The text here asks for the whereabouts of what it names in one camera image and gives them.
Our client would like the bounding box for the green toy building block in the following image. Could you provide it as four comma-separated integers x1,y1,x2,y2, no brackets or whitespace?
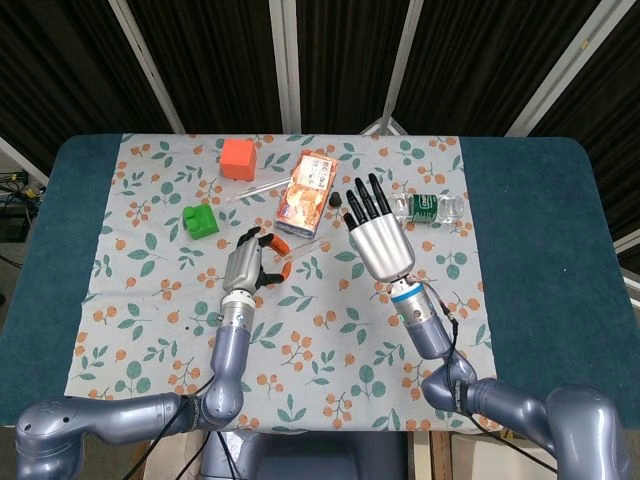
182,203,221,242

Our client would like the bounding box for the white frame post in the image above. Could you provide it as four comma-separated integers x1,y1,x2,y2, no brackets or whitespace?
359,0,427,137
612,230,640,304
0,134,51,184
268,0,304,135
503,0,615,137
107,0,187,135

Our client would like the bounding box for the grey-blue robot torso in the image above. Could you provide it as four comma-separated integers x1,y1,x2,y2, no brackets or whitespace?
199,429,409,480

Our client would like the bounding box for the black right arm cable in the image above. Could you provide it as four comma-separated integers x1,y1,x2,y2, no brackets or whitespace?
428,288,562,474

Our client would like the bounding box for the orange and blue snack box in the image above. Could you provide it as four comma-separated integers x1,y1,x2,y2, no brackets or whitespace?
274,153,340,242

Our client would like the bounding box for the clear glass test tube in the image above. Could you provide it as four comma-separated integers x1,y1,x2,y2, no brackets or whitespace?
286,239,332,260

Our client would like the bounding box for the black pleated curtain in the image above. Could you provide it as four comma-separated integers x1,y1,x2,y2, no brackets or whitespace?
0,0,640,246

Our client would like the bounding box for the clear bottle with green label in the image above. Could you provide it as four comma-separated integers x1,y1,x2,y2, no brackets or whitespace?
388,192,466,227

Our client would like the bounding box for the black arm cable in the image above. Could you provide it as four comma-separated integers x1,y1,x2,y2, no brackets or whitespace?
133,378,217,480
428,288,562,474

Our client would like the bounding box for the black equipment with cables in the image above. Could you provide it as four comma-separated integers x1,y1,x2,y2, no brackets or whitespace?
0,168,49,242

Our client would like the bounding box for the clear glass dropper pipette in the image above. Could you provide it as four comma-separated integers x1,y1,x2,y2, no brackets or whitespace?
224,176,297,203

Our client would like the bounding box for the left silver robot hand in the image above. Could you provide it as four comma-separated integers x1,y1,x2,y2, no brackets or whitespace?
222,226,293,297

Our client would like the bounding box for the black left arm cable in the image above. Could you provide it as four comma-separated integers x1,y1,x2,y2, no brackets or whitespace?
133,378,217,480

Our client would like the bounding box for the beige cardboard box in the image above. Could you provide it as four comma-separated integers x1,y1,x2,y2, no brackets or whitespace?
134,432,209,480

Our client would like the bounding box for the brown wooden board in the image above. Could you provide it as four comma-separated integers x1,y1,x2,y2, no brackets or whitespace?
407,430,452,480

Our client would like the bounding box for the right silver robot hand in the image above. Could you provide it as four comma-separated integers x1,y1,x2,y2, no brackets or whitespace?
342,173,417,282

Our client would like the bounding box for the floral print tablecloth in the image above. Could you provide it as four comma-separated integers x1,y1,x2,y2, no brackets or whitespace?
57,132,504,434

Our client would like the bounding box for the white storage box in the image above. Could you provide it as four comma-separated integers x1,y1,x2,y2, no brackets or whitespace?
449,432,561,480

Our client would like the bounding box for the orange foam cube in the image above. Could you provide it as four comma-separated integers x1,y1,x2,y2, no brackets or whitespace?
219,138,259,182

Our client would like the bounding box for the teal table cover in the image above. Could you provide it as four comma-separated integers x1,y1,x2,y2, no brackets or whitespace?
0,133,637,437

